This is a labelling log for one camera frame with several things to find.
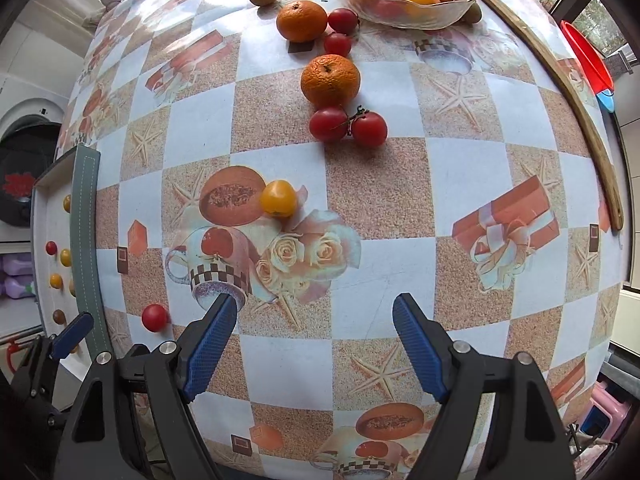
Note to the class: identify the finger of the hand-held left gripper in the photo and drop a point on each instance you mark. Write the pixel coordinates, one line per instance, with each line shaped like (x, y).
(72, 332)

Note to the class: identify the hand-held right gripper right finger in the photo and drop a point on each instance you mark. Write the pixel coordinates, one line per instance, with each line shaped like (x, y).
(417, 347)

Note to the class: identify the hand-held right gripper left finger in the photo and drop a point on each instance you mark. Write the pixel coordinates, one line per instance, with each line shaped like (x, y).
(210, 345)

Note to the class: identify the brown cherry tomato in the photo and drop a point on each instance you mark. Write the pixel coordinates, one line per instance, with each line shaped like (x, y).
(59, 316)

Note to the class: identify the orange cherry tomato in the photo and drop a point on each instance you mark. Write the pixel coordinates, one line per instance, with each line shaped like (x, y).
(55, 280)

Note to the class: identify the yellow cherry tomato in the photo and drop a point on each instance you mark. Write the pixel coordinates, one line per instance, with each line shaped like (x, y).
(278, 198)
(65, 257)
(66, 203)

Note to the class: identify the white tray with green edge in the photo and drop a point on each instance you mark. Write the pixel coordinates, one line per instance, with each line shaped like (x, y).
(45, 220)

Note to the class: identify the purple detergent bottle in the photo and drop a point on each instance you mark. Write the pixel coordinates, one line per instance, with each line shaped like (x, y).
(17, 287)
(15, 265)

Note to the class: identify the white washing machine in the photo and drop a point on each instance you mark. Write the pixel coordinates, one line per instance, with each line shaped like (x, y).
(20, 160)

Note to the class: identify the pink plastic stool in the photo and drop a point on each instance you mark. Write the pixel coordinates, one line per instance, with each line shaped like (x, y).
(607, 405)

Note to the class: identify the red cherry tomato with stem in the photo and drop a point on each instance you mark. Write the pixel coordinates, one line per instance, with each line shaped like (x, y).
(370, 129)

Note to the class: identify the orange mandarin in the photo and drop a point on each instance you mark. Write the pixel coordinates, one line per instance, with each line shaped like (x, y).
(330, 80)
(301, 21)

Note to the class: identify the blue plastic basin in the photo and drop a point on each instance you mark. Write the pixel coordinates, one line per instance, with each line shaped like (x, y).
(606, 101)

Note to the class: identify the red plastic basin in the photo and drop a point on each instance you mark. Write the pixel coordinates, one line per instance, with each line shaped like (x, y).
(587, 55)

